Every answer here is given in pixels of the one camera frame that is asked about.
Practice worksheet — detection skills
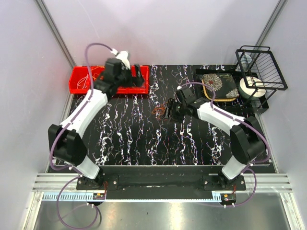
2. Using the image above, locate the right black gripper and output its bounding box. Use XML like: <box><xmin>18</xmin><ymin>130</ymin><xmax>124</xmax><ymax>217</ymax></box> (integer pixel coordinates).
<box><xmin>161</xmin><ymin>98</ymin><xmax>187</xmax><ymax>124</ymax></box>

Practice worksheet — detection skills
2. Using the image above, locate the orange cable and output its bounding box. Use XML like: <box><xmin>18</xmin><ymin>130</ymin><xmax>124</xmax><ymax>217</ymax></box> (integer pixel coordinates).
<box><xmin>151</xmin><ymin>103</ymin><xmax>170</xmax><ymax>120</ymax></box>

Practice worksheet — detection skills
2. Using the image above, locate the yellow cable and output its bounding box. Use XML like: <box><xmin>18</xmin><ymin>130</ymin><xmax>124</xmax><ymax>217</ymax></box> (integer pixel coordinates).
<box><xmin>90</xmin><ymin>66</ymin><xmax>105</xmax><ymax>81</ymax></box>

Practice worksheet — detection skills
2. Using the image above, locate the white cable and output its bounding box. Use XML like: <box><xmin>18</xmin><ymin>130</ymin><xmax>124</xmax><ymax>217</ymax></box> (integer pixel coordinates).
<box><xmin>76</xmin><ymin>73</ymin><xmax>90</xmax><ymax>91</ymax></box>

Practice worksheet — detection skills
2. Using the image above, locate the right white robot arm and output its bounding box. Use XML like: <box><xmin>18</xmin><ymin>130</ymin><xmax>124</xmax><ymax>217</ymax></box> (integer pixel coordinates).
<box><xmin>162</xmin><ymin>87</ymin><xmax>269</xmax><ymax>190</ymax></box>

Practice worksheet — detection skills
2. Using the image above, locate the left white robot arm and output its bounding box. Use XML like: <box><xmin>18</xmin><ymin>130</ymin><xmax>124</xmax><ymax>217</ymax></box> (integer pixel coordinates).
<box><xmin>48</xmin><ymin>49</ymin><xmax>144</xmax><ymax>190</ymax></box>

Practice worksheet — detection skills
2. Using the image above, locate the red storage bin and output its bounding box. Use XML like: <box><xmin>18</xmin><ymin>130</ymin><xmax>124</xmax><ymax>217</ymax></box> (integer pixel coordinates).
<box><xmin>127</xmin><ymin>66</ymin><xmax>149</xmax><ymax>94</ymax></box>
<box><xmin>117</xmin><ymin>87</ymin><xmax>132</xmax><ymax>94</ymax></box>
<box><xmin>69</xmin><ymin>66</ymin><xmax>91</xmax><ymax>94</ymax></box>
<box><xmin>85</xmin><ymin>66</ymin><xmax>105</xmax><ymax>83</ymax></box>

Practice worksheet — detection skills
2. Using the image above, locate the floral square plate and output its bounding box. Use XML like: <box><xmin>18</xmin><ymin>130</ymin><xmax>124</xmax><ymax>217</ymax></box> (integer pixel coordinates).
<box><xmin>201</xmin><ymin>73</ymin><xmax>239</xmax><ymax>102</ymax></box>

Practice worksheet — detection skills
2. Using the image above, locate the white green bowl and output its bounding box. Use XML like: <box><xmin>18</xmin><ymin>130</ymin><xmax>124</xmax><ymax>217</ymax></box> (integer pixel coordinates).
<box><xmin>239</xmin><ymin>76</ymin><xmax>266</xmax><ymax>100</ymax></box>

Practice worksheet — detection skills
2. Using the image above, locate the glass cup in rack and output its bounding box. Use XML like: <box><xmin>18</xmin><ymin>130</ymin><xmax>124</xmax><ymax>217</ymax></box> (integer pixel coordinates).
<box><xmin>240</xmin><ymin>54</ymin><xmax>252</xmax><ymax>72</ymax></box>

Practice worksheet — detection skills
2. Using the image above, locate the black tray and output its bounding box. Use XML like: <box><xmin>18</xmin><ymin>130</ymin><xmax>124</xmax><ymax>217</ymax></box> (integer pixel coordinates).
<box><xmin>194</xmin><ymin>69</ymin><xmax>269</xmax><ymax>117</ymax></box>

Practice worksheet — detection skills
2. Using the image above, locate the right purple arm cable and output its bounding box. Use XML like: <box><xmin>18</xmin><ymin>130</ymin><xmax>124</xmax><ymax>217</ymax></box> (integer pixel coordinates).
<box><xmin>178</xmin><ymin>82</ymin><xmax>272</xmax><ymax>208</ymax></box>

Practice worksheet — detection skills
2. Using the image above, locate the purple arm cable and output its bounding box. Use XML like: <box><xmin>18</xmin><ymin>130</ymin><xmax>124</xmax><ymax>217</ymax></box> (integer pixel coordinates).
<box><xmin>178</xmin><ymin>82</ymin><xmax>272</xmax><ymax>208</ymax></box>
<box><xmin>49</xmin><ymin>43</ymin><xmax>118</xmax><ymax>227</ymax></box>

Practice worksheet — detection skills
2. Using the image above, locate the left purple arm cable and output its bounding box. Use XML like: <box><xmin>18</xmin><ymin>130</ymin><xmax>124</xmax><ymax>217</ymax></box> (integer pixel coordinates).
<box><xmin>49</xmin><ymin>43</ymin><xmax>118</xmax><ymax>227</ymax></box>

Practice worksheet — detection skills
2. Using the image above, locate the black wire dish rack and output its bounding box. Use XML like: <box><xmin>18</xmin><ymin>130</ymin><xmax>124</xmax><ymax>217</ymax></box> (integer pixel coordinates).
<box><xmin>236</xmin><ymin>46</ymin><xmax>288</xmax><ymax>102</ymax></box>

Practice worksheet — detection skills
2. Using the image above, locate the aluminium frame rail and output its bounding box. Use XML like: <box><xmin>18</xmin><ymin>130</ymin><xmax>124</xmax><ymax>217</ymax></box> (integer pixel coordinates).
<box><xmin>32</xmin><ymin>173</ymin><xmax>78</xmax><ymax>192</ymax></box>

